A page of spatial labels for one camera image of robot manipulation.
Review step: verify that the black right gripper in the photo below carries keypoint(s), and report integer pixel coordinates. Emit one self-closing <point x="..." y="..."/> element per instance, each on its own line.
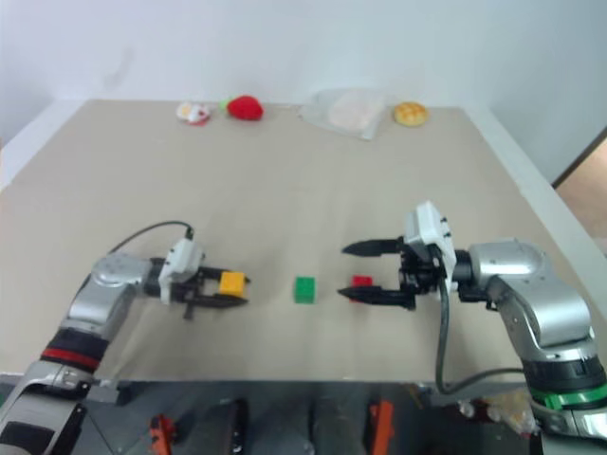
<point x="419" y="275"/>

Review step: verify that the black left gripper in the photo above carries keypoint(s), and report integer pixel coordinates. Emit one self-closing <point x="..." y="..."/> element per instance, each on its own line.
<point x="192" y="293"/>

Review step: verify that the yellow cube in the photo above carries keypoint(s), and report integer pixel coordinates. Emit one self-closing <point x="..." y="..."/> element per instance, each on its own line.
<point x="232" y="283"/>

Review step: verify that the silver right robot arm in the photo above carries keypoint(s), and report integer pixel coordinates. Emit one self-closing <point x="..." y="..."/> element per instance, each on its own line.
<point x="536" y="294"/>

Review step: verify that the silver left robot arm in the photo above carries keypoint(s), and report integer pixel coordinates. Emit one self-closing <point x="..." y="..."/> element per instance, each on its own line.
<point x="102" y="294"/>

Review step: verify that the red cube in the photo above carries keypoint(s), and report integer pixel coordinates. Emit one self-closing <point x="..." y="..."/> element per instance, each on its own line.
<point x="361" y="281"/>

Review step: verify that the green cube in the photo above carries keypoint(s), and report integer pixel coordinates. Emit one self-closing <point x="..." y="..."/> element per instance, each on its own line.
<point x="304" y="289"/>

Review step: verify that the orange clamp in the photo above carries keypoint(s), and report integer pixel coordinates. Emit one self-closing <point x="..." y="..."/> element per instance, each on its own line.
<point x="381" y="426"/>
<point x="161" y="433"/>

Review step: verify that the clear plastic bag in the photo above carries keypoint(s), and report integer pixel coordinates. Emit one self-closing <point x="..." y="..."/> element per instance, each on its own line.
<point x="353" y="114"/>

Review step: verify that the golden bread bun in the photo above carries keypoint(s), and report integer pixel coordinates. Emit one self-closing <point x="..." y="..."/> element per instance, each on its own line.
<point x="410" y="114"/>

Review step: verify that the small white red toy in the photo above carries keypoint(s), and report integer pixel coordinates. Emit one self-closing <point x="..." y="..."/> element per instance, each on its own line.
<point x="193" y="114"/>

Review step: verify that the red plush strawberry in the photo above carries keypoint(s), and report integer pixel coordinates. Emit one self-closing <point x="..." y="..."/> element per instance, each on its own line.
<point x="244" y="107"/>

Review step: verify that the clear snack bag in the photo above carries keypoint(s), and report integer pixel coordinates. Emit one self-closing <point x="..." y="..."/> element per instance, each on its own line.
<point x="502" y="410"/>

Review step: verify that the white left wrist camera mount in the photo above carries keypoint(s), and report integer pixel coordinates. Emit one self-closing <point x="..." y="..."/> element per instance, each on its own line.
<point x="179" y="265"/>

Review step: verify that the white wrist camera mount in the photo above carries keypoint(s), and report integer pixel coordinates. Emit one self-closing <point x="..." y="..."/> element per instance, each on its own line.
<point x="434" y="232"/>
<point x="179" y="265"/>

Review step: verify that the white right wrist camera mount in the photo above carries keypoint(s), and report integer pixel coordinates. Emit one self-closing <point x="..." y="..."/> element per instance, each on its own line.
<point x="434" y="232"/>

